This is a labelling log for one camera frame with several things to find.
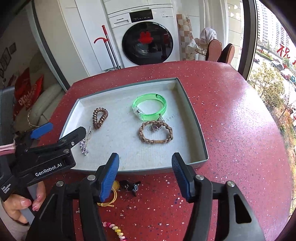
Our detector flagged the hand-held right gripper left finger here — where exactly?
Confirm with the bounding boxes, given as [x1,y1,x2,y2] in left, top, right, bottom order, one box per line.
[25,152,120,241]

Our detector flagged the red window decals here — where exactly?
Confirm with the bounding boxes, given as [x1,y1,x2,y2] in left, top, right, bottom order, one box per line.
[276,43,296,64]

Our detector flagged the pink wrist strap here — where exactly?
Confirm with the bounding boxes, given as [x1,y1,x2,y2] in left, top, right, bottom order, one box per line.
[0,143,18,156]

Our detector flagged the white cloth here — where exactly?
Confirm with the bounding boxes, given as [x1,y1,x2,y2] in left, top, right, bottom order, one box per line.
[199,27,218,44]

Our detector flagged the pink yellow coil hair tie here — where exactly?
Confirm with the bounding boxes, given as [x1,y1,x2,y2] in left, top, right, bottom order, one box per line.
[102,221,124,241]

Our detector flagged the grey shallow tray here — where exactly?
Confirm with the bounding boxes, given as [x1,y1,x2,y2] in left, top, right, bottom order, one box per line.
[60,77,208,174]

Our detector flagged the green translucent bangle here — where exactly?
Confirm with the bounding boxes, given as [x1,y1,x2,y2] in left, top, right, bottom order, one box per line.
[132,92,167,122]

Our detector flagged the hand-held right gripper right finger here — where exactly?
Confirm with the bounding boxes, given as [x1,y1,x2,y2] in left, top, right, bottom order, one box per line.
[171,152,266,241]

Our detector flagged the red printed cushion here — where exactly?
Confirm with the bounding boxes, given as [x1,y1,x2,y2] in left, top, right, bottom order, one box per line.
[25,75,44,109]

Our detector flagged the person's left hand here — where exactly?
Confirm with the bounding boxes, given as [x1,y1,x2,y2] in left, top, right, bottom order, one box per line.
[3,181,47,225]

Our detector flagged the black hair clip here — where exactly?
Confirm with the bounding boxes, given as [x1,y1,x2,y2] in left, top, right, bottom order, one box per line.
[119,179,141,197]

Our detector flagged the small silver charm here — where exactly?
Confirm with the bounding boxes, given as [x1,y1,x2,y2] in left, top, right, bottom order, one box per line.
[151,117,165,132]

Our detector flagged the white washing machine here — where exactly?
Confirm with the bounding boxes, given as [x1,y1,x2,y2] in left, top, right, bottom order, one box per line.
[103,0,181,69]

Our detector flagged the red-handled mop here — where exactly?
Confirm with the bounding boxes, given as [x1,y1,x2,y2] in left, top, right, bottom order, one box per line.
[94,25,121,71]

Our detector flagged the brown-soled slipper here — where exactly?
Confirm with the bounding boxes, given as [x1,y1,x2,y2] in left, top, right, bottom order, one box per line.
[217,44,235,65]
[206,39,222,62]

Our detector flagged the silver star hair clip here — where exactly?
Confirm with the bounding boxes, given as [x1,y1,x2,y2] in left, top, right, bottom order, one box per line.
[80,126,93,156]

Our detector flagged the large framed wall picture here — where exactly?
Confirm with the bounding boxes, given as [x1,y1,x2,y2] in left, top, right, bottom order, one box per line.
[0,47,12,77]

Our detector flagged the checkered tile panel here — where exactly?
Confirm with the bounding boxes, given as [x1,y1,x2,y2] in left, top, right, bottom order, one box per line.
[176,14,193,61]

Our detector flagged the yellow cord bead bracelet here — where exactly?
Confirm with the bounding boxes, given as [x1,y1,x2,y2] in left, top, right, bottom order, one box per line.
[97,181,120,207]

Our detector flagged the brown braided bracelet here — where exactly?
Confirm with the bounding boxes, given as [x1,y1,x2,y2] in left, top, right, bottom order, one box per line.
[139,120,173,143]

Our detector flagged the cream leather sofa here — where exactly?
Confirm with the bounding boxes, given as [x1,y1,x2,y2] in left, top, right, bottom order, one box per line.
[14,82,65,130]

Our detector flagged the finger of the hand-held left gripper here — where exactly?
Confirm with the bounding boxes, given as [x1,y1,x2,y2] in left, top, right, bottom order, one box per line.
[20,122,53,149]
[15,126,86,168]

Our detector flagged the brown coil hair tie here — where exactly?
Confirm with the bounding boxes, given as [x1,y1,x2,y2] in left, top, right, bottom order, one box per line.
[92,108,109,130]

